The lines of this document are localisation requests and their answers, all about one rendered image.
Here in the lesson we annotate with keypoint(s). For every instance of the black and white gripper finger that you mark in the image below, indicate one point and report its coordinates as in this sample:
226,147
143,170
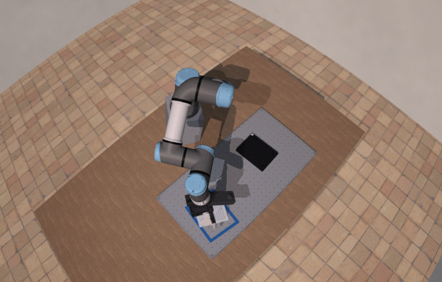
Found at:
209,221

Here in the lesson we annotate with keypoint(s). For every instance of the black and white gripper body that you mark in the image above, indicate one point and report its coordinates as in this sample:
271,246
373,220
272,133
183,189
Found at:
195,208

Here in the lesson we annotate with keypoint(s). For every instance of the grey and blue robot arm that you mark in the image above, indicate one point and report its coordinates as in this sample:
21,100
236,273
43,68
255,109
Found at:
191,88

